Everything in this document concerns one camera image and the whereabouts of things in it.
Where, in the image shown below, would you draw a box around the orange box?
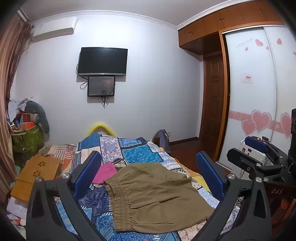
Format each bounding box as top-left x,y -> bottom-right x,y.
20,113 -> 36,131

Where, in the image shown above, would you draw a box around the wooden lap table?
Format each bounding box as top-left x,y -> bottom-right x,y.
10,156 -> 63,202

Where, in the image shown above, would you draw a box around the folded light cloths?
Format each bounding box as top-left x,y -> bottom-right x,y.
7,197 -> 30,232

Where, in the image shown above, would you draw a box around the white device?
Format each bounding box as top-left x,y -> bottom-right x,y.
239,139 -> 274,166

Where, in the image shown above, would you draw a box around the yellow headboard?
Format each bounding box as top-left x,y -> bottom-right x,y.
86,122 -> 115,136

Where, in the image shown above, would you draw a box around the white sliding wardrobe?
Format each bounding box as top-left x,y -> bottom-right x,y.
222,23 -> 296,172

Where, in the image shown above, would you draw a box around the striped blanket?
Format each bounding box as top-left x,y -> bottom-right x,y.
38,144 -> 77,172

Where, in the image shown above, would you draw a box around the blue patchwork blanket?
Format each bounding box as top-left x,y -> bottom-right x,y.
53,133 -> 241,241

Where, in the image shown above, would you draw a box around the small black monitor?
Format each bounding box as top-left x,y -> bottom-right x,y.
87,76 -> 116,97

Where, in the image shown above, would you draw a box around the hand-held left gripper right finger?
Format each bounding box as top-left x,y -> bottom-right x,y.
195,151 -> 273,241

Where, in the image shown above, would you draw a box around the wooden overhead cabinet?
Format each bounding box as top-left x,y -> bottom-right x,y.
178,0 -> 287,55

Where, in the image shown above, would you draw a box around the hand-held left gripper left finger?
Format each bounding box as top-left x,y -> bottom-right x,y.
25,151 -> 104,241

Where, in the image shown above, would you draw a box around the grey backpack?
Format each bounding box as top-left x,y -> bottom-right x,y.
153,129 -> 170,149

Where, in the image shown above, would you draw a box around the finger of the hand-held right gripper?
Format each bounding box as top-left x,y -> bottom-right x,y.
227,148 -> 288,184
245,136 -> 290,163

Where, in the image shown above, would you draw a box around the green bag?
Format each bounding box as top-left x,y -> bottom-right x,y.
10,125 -> 45,153

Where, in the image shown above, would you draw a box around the grey plush toy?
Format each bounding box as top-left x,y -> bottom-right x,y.
23,98 -> 50,133

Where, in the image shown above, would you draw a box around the khaki pants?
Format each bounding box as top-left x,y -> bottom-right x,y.
103,162 -> 215,232

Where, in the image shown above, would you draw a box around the yellow orange sheet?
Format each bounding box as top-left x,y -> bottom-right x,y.
173,160 -> 208,193

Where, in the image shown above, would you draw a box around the wall-mounted black television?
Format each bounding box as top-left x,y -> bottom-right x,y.
77,47 -> 128,76

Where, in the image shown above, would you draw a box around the brown wooden door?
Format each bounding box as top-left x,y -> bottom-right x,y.
199,52 -> 228,160

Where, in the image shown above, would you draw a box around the black cable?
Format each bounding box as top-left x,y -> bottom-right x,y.
102,89 -> 116,109
76,64 -> 89,91

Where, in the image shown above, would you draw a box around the striped brown curtain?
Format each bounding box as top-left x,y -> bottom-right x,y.
0,14 -> 34,204

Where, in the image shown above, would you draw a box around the white air conditioner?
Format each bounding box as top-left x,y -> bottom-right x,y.
31,17 -> 77,43

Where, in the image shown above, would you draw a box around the pink cloth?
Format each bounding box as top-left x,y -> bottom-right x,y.
92,162 -> 117,184

